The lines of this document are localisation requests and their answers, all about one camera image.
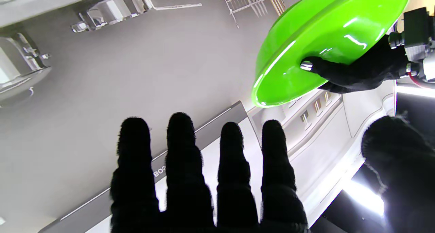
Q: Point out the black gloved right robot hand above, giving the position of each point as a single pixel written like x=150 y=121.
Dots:
x=183 y=192

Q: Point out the green plastic bowl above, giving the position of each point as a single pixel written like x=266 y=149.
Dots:
x=323 y=39

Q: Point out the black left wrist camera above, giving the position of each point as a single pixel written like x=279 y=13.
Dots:
x=414 y=30

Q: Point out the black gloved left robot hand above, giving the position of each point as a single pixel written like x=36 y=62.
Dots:
x=360 y=73

